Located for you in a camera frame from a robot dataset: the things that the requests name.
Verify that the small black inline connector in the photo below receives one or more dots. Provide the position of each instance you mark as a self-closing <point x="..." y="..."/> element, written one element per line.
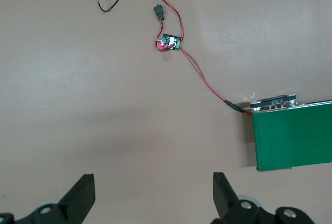
<point x="159" y="12"/>

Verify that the small motor controller board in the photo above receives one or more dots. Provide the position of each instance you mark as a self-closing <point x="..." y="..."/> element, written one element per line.
<point x="171" y="43"/>

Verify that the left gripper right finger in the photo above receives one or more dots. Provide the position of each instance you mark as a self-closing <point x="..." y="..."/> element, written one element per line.
<point x="238" y="206"/>

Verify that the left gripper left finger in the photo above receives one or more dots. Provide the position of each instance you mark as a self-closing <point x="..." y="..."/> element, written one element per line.
<point x="67" y="206"/>

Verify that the green conveyor belt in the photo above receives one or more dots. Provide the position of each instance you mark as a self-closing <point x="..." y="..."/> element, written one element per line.
<point x="293" y="136"/>

